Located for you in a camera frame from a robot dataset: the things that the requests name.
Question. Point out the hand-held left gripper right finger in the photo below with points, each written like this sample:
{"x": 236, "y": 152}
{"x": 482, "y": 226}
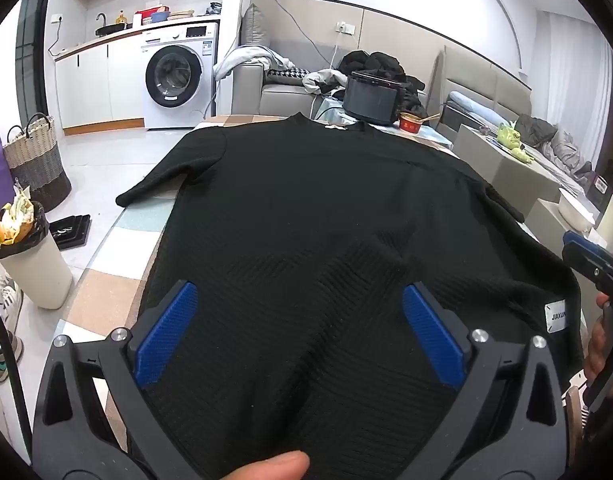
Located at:
{"x": 434, "y": 340}

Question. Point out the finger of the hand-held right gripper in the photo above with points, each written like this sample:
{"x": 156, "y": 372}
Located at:
{"x": 586, "y": 255}

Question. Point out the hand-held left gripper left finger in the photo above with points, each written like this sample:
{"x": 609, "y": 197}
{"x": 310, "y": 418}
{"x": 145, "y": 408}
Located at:
{"x": 167, "y": 335}

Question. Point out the black knit sweater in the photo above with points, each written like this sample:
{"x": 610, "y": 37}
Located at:
{"x": 311, "y": 210}

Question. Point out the pile of black clothes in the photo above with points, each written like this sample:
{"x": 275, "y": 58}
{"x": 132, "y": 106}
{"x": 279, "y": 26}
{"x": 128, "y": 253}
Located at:
{"x": 381, "y": 62}

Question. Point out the person's right hand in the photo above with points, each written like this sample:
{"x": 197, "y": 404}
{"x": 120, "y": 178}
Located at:
{"x": 593, "y": 345}

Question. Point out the person's left hand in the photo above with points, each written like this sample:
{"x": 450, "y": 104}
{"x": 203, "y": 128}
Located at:
{"x": 271, "y": 467}

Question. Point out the white low table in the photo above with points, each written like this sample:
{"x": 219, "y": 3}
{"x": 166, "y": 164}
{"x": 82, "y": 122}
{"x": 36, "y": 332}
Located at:
{"x": 551, "y": 230}

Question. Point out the white bowl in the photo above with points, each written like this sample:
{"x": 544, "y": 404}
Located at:
{"x": 576, "y": 207}

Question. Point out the checked tablecloth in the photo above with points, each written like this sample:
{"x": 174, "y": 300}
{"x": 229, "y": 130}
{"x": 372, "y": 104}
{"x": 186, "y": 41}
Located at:
{"x": 121, "y": 270}

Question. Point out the beige side table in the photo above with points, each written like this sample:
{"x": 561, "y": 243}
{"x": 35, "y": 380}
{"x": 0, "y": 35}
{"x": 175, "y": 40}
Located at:
{"x": 516, "y": 180}

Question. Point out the bed with grey bedding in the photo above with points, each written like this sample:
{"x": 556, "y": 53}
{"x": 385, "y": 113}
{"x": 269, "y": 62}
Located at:
{"x": 551, "y": 135}

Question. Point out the green plush toy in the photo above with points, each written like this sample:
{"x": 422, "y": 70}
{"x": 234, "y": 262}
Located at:
{"x": 511, "y": 140}

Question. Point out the black floor tray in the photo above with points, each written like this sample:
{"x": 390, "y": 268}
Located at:
{"x": 69, "y": 230}

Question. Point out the white trash bin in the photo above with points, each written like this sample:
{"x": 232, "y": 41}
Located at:
{"x": 36, "y": 270}

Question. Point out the white sneaker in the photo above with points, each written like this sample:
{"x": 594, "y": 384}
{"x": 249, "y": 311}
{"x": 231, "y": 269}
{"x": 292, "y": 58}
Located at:
{"x": 4, "y": 300}

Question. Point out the wooden chopsticks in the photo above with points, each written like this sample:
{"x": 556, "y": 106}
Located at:
{"x": 430, "y": 118}

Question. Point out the red paper bowl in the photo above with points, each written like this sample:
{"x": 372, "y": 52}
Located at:
{"x": 411, "y": 124}

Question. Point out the woven laundry basket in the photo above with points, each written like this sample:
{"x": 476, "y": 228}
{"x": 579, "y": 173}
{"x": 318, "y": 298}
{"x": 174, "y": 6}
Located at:
{"x": 36, "y": 160}

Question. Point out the black box appliance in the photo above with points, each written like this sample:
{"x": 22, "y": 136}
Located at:
{"x": 374, "y": 100}

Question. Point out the grey sofa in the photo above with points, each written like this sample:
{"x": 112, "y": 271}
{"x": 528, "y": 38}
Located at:
{"x": 276, "y": 100}

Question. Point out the white washing machine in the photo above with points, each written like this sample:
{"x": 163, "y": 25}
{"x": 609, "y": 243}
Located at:
{"x": 176, "y": 72}

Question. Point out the white grey garment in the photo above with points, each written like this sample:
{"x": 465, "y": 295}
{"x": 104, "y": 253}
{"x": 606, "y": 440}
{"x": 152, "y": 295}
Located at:
{"x": 326, "y": 80}

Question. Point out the houndstooth cushion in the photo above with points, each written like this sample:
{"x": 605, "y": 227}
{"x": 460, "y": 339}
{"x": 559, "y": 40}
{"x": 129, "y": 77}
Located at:
{"x": 286, "y": 75}

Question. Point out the light grey garment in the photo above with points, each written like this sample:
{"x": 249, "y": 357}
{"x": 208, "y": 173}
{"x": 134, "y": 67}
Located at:
{"x": 246, "y": 57}

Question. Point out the dark glass door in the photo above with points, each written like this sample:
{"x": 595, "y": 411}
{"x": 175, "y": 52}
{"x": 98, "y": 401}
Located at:
{"x": 34, "y": 50}

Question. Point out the red plastic basket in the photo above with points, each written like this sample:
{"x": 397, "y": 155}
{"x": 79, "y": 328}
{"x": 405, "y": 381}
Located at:
{"x": 151, "y": 16}

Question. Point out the grey pillow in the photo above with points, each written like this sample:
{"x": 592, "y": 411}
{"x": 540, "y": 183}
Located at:
{"x": 254, "y": 27}

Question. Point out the black faucet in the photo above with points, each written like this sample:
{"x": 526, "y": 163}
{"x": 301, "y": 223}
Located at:
{"x": 102, "y": 19}

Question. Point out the white wall outlet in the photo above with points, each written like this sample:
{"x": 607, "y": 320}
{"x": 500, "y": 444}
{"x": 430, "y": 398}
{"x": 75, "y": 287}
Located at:
{"x": 345, "y": 27}

